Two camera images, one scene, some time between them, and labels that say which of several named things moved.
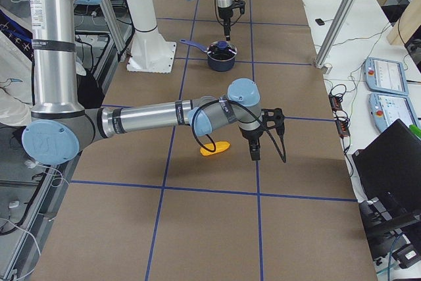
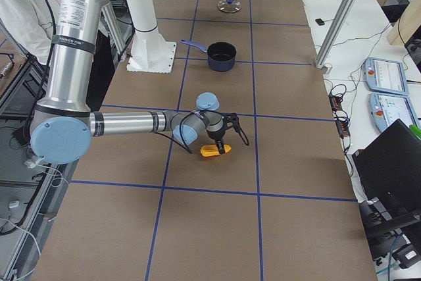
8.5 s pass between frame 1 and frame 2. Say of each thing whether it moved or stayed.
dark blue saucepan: stayed
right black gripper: moved
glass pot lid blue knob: moved
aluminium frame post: stayed
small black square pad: stayed
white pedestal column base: stayed
